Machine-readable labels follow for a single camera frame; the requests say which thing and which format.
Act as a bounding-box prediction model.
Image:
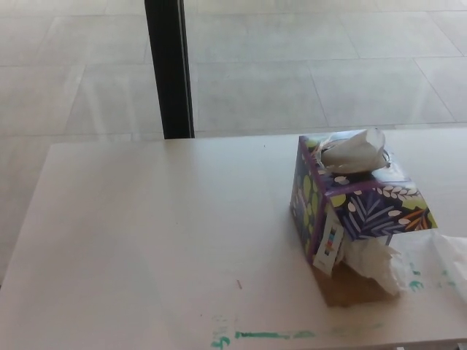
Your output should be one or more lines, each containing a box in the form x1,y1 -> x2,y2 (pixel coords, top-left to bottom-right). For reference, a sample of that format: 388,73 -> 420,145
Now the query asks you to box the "white tissue sheet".
425,229 -> 467,297
320,128 -> 387,173

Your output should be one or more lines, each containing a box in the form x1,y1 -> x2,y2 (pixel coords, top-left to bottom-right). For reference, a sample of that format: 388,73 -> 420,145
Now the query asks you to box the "purple floral tissue box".
290,130 -> 439,308

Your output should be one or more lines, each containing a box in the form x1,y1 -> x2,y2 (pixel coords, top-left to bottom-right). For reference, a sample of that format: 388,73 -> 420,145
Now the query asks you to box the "crumpled white tissues bunch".
341,236 -> 403,295

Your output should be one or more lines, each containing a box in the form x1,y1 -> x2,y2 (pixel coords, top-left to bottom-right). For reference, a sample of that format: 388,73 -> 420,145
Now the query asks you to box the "black window frame post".
144,0 -> 196,140

